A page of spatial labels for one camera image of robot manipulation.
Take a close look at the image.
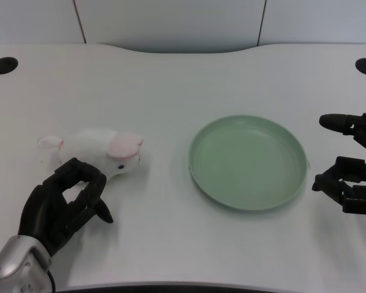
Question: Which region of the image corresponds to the green round plate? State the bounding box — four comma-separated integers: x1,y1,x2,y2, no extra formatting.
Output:
188,114,310,214

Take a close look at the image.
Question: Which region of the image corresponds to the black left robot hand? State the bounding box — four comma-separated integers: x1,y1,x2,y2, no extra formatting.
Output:
17,157,114,256

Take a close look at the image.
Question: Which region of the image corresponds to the white plush rabbit doll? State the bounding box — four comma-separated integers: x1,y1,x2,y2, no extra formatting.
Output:
37,129,145,179

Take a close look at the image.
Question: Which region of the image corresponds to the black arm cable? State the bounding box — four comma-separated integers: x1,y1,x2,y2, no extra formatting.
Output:
47,268,57,293

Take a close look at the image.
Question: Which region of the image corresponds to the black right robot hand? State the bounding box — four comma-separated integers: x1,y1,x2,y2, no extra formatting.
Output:
311,112,366,216

